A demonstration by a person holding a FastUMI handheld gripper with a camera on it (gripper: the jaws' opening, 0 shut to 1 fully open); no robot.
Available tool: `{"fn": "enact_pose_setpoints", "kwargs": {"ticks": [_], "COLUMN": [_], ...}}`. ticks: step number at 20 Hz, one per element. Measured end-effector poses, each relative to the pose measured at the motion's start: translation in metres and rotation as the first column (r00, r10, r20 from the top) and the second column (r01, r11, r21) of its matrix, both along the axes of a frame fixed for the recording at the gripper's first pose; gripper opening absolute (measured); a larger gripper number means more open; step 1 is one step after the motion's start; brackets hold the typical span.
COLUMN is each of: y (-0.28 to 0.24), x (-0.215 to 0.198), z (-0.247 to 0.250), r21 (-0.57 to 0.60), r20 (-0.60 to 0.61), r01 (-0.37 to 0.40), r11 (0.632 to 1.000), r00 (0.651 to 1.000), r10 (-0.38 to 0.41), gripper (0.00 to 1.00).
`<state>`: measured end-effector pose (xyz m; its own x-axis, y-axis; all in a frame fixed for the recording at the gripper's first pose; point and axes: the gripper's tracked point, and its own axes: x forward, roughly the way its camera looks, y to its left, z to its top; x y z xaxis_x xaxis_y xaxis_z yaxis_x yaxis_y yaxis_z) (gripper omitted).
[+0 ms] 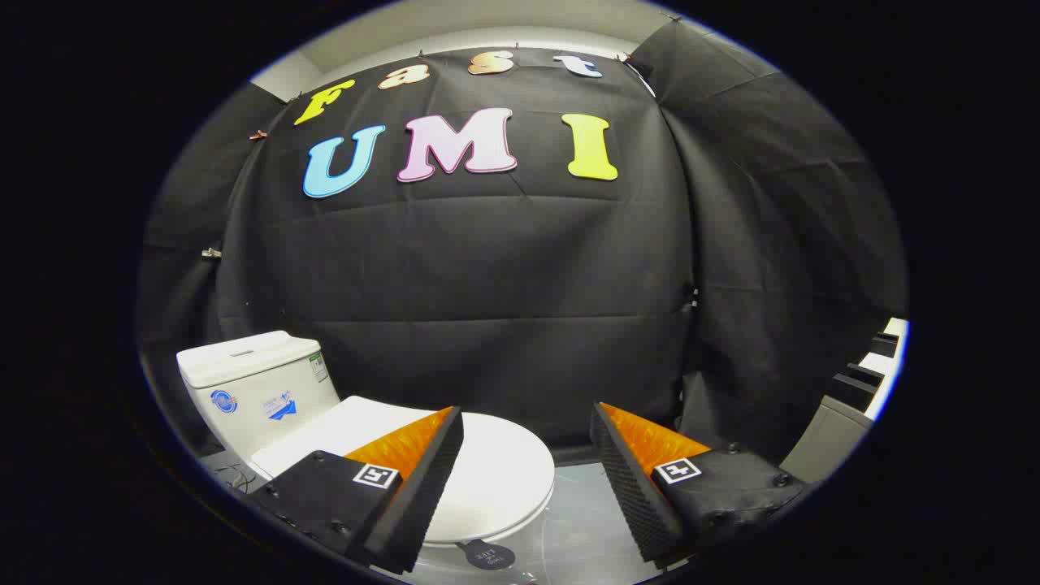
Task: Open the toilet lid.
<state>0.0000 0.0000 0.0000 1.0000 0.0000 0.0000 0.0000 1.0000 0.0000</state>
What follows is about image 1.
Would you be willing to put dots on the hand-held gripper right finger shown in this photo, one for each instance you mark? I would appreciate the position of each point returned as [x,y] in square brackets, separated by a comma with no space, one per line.
[626,487]

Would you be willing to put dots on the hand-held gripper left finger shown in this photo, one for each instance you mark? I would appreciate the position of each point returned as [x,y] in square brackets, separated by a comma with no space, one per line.
[426,487]

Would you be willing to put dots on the white toilet lid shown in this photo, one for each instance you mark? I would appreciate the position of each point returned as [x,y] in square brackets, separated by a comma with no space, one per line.
[504,479]

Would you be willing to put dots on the black round lid pull tab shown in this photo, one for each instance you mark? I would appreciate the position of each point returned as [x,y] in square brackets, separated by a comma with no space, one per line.
[487,556]

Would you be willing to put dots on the grey cabinet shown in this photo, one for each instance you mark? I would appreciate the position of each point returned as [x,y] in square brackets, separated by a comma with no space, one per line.
[825,443]

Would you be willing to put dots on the black backdrop cloth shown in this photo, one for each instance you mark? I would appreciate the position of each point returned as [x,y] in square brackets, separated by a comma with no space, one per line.
[487,268]

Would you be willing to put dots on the white shelf with black parts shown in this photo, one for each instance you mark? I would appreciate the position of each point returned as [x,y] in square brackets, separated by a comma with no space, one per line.
[857,386]

